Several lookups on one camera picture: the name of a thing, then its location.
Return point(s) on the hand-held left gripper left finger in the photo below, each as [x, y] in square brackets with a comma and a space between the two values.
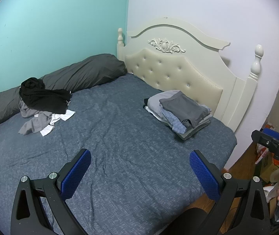
[77, 173]

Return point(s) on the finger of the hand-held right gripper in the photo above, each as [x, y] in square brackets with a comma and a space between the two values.
[274, 133]
[264, 140]

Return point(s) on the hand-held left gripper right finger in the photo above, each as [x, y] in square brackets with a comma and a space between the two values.
[204, 175]

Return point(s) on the grey t-shirt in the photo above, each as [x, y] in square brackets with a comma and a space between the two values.
[183, 105]

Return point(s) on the cardboard box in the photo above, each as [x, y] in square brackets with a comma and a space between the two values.
[268, 166]

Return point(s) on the olive folded garment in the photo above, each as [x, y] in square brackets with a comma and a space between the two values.
[198, 129]

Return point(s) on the blue patterned bedspread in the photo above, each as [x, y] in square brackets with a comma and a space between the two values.
[129, 139]

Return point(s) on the light grey heather garment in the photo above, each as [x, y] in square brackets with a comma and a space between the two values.
[34, 124]

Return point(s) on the black white folded garment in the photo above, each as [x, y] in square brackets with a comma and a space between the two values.
[146, 107]

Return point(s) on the dark grey long pillow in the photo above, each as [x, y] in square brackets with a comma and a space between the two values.
[85, 71]

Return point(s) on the cream tufted headboard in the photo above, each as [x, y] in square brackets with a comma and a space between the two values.
[178, 71]

